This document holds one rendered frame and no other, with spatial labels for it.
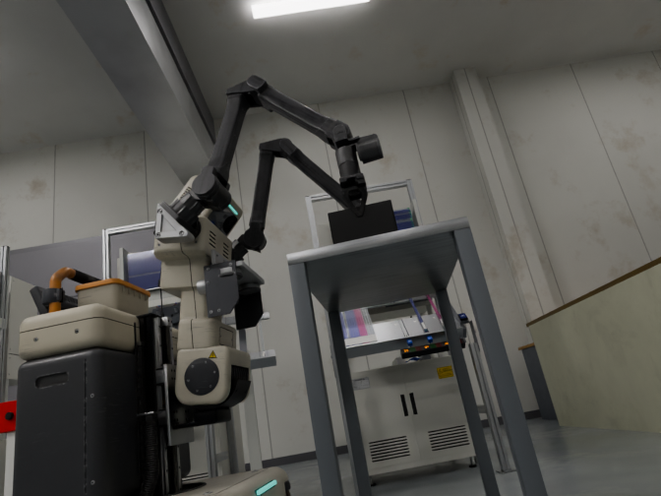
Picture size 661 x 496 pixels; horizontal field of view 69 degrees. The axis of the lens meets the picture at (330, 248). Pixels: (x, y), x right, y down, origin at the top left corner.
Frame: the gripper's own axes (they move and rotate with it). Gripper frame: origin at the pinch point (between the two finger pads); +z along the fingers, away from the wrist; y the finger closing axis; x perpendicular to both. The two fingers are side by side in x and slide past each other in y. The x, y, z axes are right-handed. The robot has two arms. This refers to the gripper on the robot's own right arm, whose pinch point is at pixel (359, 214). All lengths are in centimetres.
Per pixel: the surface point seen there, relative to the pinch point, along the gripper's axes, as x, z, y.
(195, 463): 120, 56, 162
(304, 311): 17.9, 23.8, -6.2
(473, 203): -146, -174, 458
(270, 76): 67, -361, 360
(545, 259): -209, -86, 466
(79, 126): 326, -366, 367
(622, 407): -136, 75, 227
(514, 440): -21, 60, -6
